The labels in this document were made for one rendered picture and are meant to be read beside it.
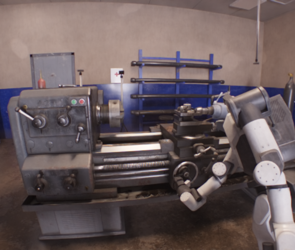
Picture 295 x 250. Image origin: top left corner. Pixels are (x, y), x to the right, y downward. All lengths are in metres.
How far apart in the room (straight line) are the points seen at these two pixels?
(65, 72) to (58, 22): 1.25
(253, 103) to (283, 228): 0.43
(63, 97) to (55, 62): 3.47
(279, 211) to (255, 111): 0.35
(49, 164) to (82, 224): 0.67
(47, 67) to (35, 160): 3.59
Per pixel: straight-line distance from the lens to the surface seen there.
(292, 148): 0.86
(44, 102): 1.39
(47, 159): 1.44
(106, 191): 1.56
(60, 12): 5.06
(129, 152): 1.41
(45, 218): 1.81
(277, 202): 0.67
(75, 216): 1.72
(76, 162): 1.35
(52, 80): 4.77
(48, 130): 1.41
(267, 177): 0.63
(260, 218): 0.89
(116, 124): 1.49
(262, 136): 0.68
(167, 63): 4.38
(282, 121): 0.88
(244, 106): 0.71
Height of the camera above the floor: 1.36
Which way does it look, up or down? 14 degrees down
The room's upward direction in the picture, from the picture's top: straight up
